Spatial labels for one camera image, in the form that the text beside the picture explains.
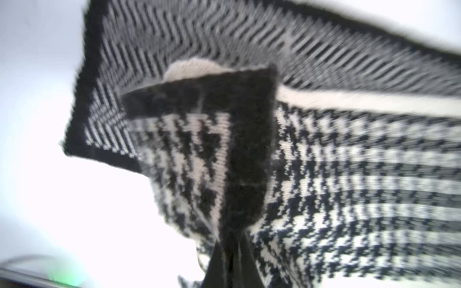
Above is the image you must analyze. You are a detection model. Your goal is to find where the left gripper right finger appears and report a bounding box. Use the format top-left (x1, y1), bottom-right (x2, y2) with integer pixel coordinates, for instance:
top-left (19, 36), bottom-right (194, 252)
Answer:
top-left (234, 234), bottom-right (265, 288)

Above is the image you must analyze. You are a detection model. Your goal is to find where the black white houndstooth scarf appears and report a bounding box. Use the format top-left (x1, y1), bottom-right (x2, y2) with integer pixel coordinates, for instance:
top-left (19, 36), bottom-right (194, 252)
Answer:
top-left (64, 1), bottom-right (461, 288)

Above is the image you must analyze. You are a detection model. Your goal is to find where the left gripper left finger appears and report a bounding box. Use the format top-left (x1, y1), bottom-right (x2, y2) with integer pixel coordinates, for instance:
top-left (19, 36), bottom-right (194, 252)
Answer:
top-left (201, 242), bottom-right (232, 288)

